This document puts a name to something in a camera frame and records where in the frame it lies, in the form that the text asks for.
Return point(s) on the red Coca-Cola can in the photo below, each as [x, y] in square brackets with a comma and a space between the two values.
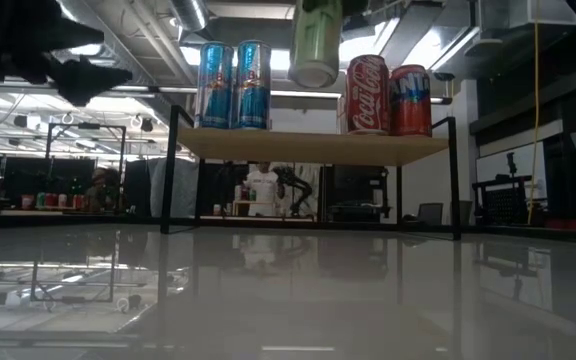
[367, 95]

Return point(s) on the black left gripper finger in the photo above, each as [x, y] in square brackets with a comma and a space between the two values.
[80, 32]
[85, 80]

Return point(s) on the black background equipment rack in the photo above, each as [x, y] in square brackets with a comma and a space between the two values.
[503, 200]

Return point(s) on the silver ceiling duct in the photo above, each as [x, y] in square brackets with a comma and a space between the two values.
[190, 14]

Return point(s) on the wooden shelf with black legs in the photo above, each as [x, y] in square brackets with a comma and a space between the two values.
[318, 147]

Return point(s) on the black background robot arm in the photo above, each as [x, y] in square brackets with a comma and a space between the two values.
[295, 187]

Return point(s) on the blue silver Red Bull can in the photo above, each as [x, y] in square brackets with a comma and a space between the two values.
[214, 90]
[253, 90]

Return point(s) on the black background desk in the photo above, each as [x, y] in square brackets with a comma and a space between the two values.
[353, 192]

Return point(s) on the background cans row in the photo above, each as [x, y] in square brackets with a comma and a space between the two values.
[50, 200]

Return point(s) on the grey fabric cover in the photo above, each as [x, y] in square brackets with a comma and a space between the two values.
[170, 187]

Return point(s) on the white wall cabinet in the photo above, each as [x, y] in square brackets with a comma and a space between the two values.
[528, 12]

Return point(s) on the grey office chair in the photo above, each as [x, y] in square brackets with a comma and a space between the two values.
[430, 214]

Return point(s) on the green Sanzo can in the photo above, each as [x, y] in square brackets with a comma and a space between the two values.
[315, 45]

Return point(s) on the black background metal frame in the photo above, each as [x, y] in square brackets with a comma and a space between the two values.
[85, 127]

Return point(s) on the fluorescent light strip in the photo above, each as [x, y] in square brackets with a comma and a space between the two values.
[305, 94]

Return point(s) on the person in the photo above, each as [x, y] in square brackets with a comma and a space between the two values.
[103, 190]
[263, 190]

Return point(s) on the orange-red Fanta can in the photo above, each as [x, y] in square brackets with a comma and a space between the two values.
[410, 105]

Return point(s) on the background shelf items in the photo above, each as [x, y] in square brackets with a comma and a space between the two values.
[228, 202]

